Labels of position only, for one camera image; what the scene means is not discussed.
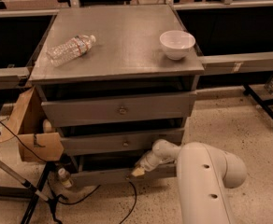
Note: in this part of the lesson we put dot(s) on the grey rail beam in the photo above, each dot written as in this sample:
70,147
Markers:
11,78
237,63

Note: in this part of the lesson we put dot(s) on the white ceramic bowl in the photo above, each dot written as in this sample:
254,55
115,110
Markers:
176,44

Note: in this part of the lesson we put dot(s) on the brown cardboard box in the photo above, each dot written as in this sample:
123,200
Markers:
36,139

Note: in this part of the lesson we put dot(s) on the grey drawer cabinet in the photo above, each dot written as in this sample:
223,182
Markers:
126,59

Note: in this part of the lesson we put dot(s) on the grey middle drawer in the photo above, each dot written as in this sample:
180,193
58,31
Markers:
115,142

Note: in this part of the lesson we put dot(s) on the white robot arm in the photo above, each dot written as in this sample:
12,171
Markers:
204,175

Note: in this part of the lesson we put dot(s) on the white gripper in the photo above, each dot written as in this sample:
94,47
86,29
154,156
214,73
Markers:
147,163

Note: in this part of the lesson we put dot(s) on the clear plastic water bottle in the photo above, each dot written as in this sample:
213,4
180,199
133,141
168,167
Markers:
71,50

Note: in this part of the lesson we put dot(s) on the small white-capped bottle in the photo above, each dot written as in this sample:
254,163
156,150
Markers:
65,178

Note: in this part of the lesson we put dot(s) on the grey top drawer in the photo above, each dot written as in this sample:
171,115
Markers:
119,109

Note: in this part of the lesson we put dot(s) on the grey drawer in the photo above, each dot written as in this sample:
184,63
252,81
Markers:
119,109
114,168
115,142

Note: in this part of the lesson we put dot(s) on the grey bottom drawer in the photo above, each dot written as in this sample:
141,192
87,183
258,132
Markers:
114,168

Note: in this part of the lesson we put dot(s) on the grey right rail beam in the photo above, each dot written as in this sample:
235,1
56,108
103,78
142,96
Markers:
237,63

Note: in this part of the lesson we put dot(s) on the grey left rail beam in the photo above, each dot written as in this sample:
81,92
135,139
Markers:
11,78

